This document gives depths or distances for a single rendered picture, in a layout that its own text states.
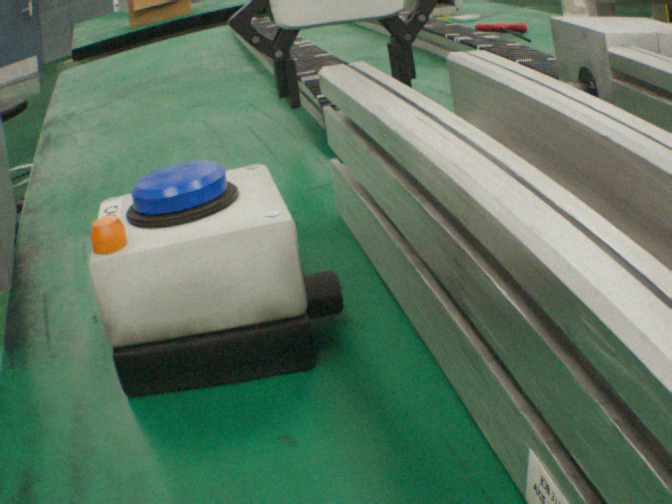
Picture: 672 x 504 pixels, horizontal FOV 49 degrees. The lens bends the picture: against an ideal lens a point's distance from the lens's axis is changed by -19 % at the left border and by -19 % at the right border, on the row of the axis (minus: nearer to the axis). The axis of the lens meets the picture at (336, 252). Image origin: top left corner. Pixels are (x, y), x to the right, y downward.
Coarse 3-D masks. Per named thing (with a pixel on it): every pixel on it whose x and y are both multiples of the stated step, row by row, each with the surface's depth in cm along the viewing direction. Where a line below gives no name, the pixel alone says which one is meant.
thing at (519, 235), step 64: (448, 64) 46; (512, 64) 42; (384, 128) 33; (448, 128) 30; (512, 128) 39; (576, 128) 31; (640, 128) 28; (384, 192) 35; (448, 192) 26; (512, 192) 23; (576, 192) 33; (640, 192) 27; (384, 256) 38; (448, 256) 28; (512, 256) 21; (576, 256) 18; (640, 256) 18; (448, 320) 29; (512, 320) 22; (576, 320) 18; (640, 320) 15; (512, 384) 24; (576, 384) 18; (640, 384) 14; (512, 448) 24; (576, 448) 18; (640, 448) 15
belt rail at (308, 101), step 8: (232, 32) 151; (240, 40) 135; (248, 48) 122; (256, 56) 111; (264, 56) 105; (264, 64) 103; (272, 64) 98; (272, 72) 95; (304, 88) 73; (304, 96) 75; (312, 96) 69; (304, 104) 75; (312, 104) 71; (312, 112) 71; (320, 112) 68; (320, 120) 68
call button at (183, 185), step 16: (144, 176) 34; (160, 176) 33; (176, 176) 33; (192, 176) 33; (208, 176) 33; (224, 176) 33; (144, 192) 32; (160, 192) 32; (176, 192) 32; (192, 192) 32; (208, 192) 32; (144, 208) 32; (160, 208) 32; (176, 208) 32
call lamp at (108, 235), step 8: (104, 216) 30; (112, 216) 31; (96, 224) 30; (104, 224) 30; (112, 224) 30; (120, 224) 30; (96, 232) 30; (104, 232) 30; (112, 232) 30; (120, 232) 30; (96, 240) 30; (104, 240) 30; (112, 240) 30; (120, 240) 30; (96, 248) 30; (104, 248) 30; (112, 248) 30; (120, 248) 30
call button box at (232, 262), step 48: (240, 192) 34; (144, 240) 31; (192, 240) 31; (240, 240) 31; (288, 240) 31; (96, 288) 30; (144, 288) 31; (192, 288) 31; (240, 288) 31; (288, 288) 32; (336, 288) 36; (144, 336) 31; (192, 336) 32; (240, 336) 32; (288, 336) 32; (144, 384) 32; (192, 384) 32
